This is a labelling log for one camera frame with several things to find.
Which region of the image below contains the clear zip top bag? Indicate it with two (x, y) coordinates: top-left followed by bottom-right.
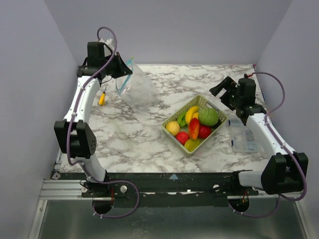
(115, 57), (160, 109)

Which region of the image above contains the yellow toy pear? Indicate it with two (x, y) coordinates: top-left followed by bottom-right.
(165, 121), (180, 136)

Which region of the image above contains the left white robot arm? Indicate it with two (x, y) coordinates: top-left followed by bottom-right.
(54, 42), (133, 197)

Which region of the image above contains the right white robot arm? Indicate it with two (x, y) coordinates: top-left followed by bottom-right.
(209, 75), (309, 200)

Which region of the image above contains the green toy cabbage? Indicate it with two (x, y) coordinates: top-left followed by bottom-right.
(198, 108), (219, 126)

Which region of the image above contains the green perforated plastic basket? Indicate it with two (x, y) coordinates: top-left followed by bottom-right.
(162, 95), (228, 156)

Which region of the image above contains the orange yellow toy fruit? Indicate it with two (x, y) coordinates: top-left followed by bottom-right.
(193, 112), (199, 119)

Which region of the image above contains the dark red toy fruit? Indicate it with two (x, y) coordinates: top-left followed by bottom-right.
(198, 125), (212, 139)

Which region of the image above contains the yellow toy banana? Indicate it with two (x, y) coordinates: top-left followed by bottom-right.
(186, 106), (199, 125)

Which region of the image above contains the clear plastic parts box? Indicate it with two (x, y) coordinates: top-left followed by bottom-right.
(228, 117), (263, 153)

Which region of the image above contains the green toy pepper slice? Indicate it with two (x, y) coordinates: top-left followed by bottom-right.
(177, 112), (187, 127)

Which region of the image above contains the yellow green toy pepper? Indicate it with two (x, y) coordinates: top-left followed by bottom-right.
(184, 138), (200, 152)

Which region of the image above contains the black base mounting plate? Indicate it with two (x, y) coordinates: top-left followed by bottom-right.
(50, 171), (258, 208)

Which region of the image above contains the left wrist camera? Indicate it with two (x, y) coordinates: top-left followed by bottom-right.
(99, 38), (115, 56)

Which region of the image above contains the yellow handled screwdriver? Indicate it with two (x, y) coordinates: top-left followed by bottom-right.
(98, 87), (108, 106)

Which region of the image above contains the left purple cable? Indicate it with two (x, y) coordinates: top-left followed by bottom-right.
(66, 26), (140, 219)

